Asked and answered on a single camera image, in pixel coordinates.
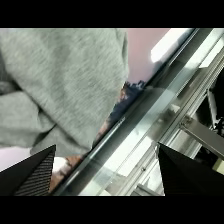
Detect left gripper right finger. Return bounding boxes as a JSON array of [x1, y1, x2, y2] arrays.
[[157, 142, 224, 197]]

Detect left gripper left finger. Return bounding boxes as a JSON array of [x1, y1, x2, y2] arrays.
[[0, 144, 57, 197]]

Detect grey T-shirt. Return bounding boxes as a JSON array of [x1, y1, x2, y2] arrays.
[[0, 28, 130, 158]]

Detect silver frame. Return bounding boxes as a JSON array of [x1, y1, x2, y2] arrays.
[[78, 28, 224, 197]]

